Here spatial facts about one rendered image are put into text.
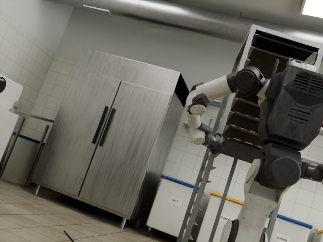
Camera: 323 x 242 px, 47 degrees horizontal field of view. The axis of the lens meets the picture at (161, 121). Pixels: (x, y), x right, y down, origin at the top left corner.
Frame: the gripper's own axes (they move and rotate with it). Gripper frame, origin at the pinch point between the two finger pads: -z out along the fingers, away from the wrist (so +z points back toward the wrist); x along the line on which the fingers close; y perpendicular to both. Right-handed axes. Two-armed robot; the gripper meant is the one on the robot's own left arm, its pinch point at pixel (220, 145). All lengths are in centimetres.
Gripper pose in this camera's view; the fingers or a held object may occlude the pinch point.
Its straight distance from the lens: 220.8
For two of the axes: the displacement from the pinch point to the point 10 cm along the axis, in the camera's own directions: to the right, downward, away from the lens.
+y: -6.5, -1.0, 7.6
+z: -6.9, -3.5, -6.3
